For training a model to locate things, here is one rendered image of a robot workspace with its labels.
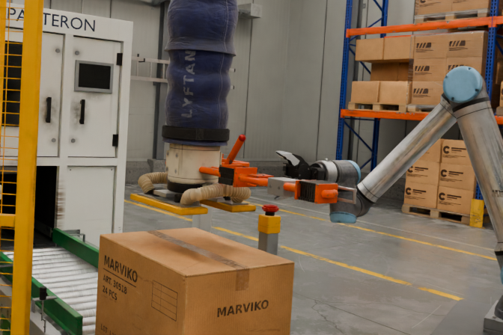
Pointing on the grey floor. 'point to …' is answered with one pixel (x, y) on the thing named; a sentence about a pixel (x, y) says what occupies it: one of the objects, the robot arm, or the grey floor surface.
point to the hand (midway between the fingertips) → (276, 175)
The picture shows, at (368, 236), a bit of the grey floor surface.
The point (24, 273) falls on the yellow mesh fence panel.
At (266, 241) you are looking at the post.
